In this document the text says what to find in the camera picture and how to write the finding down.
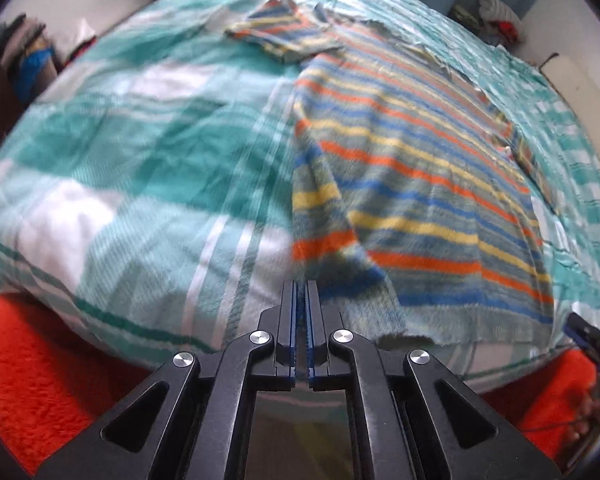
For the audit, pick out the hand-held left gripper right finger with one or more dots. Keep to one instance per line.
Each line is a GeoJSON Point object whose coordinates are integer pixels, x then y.
{"type": "Point", "coordinates": [310, 325]}

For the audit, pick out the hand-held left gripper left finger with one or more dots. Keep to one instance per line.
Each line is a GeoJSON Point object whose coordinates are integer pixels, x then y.
{"type": "Point", "coordinates": [293, 325]}

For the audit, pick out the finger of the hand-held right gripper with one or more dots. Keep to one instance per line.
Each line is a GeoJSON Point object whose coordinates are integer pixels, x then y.
{"type": "Point", "coordinates": [577, 325]}

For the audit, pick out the striped knit shirt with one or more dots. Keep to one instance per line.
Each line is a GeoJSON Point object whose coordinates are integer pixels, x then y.
{"type": "Point", "coordinates": [410, 170]}

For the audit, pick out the pile of clothes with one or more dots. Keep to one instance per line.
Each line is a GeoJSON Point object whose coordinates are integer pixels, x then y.
{"type": "Point", "coordinates": [30, 55]}

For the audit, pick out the person's right hand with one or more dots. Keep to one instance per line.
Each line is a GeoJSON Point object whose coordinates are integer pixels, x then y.
{"type": "Point", "coordinates": [587, 412]}

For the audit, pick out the green plaid bed sheet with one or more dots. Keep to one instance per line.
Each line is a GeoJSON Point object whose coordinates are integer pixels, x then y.
{"type": "Point", "coordinates": [145, 170]}

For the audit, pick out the white pillow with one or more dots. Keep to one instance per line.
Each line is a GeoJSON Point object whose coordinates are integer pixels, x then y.
{"type": "Point", "coordinates": [559, 69]}

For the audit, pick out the red fuzzy carpet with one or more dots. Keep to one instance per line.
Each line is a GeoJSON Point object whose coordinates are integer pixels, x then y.
{"type": "Point", "coordinates": [35, 375]}

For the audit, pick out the white and red plush toy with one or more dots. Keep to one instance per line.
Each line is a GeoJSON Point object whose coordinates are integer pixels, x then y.
{"type": "Point", "coordinates": [500, 17]}

